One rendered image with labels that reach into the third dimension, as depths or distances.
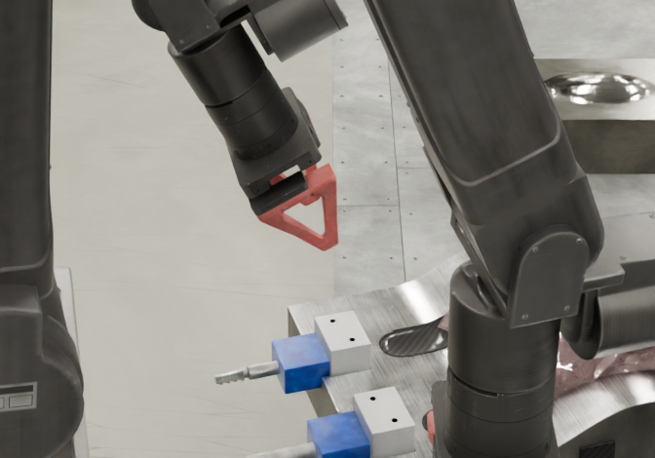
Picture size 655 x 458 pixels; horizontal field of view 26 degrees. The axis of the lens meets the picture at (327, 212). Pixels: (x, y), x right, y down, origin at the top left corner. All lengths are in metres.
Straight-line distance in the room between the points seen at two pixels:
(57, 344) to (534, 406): 0.26
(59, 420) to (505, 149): 0.22
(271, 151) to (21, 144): 0.54
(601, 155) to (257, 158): 0.61
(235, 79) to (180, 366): 1.59
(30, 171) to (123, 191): 2.55
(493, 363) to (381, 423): 0.42
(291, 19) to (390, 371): 0.34
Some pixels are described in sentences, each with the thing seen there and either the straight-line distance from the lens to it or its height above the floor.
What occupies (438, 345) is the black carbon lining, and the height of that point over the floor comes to 0.85.
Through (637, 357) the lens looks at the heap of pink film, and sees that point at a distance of 1.18.
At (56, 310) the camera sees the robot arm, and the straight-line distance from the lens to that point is 0.63.
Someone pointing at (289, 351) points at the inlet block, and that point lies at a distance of 1.22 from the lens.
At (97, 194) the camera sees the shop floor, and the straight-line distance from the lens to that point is 3.10.
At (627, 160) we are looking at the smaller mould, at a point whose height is 0.82.
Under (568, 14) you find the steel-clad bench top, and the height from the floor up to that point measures 0.80.
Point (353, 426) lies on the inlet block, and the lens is 1.14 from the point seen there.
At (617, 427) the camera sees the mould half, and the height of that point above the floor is 0.88.
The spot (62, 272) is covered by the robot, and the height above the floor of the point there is 1.04.
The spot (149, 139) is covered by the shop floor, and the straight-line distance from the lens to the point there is 3.29.
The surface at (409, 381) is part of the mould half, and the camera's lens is 1.21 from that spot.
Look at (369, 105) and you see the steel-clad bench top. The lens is 1.73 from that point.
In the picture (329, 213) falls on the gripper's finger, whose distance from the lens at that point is 1.10.
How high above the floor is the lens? 1.62
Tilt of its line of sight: 33 degrees down
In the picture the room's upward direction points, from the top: straight up
